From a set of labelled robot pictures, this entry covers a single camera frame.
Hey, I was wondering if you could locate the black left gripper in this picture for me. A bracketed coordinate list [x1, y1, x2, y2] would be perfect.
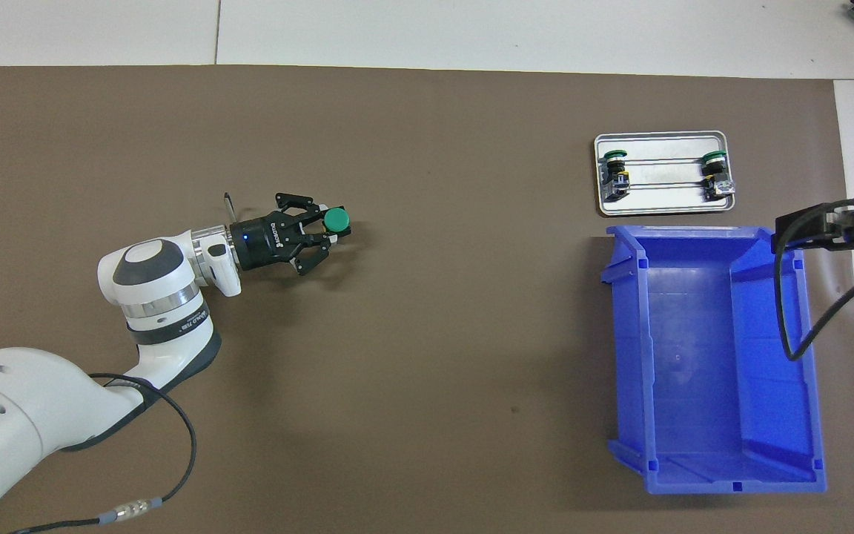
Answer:
[231, 193, 340, 277]

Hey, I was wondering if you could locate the green push button switch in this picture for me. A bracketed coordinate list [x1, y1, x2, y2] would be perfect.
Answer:
[322, 206, 354, 238]
[602, 148, 633, 202]
[700, 151, 736, 202]

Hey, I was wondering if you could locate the brown table mat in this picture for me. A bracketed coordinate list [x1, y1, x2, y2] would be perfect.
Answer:
[0, 65, 854, 534]

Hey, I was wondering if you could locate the grey metal tray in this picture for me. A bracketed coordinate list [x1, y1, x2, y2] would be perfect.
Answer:
[594, 131, 738, 217]

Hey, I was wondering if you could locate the blue plastic storage bin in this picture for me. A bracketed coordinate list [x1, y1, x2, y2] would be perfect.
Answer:
[600, 225, 828, 496]

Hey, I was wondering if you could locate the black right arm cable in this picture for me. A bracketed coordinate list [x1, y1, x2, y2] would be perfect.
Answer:
[774, 197, 854, 362]

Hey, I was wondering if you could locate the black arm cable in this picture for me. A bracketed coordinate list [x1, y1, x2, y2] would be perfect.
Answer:
[8, 191, 235, 534]
[774, 197, 854, 362]

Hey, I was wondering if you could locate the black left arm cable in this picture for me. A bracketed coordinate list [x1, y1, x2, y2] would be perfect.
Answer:
[8, 191, 235, 534]

